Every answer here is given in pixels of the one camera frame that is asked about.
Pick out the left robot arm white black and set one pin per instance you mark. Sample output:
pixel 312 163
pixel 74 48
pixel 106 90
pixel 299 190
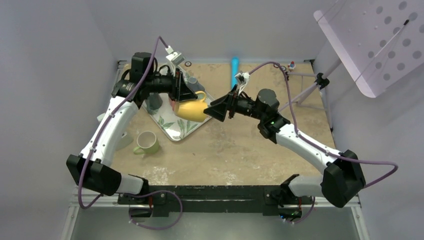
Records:
pixel 91 168

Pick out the leaf pattern serving tray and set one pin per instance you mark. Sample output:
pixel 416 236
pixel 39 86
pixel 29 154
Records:
pixel 174 127

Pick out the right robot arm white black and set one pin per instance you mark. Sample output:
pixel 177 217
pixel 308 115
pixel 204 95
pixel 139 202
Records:
pixel 341 174

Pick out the aluminium frame rail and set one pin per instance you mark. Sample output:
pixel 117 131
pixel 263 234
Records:
pixel 341 174

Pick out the perforated translucent panel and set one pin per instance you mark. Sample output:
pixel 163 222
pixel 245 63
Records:
pixel 378 41

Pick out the yellow mug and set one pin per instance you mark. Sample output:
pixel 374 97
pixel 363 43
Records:
pixel 192 110

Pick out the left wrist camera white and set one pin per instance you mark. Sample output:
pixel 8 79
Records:
pixel 174 58

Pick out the dark grey mug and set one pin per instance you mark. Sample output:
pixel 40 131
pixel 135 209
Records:
pixel 153 102

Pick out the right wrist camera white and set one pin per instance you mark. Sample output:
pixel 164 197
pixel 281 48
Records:
pixel 242 79

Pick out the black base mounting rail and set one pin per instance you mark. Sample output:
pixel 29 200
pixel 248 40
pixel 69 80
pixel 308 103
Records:
pixel 268 200

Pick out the light green mug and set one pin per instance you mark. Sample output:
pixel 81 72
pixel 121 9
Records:
pixel 147 143

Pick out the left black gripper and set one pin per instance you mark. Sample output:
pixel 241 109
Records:
pixel 179 91

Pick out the white tripod stand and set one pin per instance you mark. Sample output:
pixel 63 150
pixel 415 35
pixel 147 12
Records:
pixel 321 82

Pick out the black ring markers right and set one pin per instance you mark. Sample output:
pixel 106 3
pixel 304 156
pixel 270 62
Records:
pixel 279 66

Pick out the blue grey textured mug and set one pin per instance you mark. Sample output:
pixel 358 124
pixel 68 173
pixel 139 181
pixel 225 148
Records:
pixel 194 84

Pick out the pink mug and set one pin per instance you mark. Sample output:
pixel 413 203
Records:
pixel 172 104

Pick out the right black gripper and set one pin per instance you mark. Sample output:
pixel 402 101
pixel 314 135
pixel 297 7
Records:
pixel 219 108

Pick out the blue cylinder tube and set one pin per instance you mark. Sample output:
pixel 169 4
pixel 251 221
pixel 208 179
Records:
pixel 234 70

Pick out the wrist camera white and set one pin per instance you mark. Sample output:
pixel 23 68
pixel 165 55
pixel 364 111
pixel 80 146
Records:
pixel 174 58
pixel 242 79

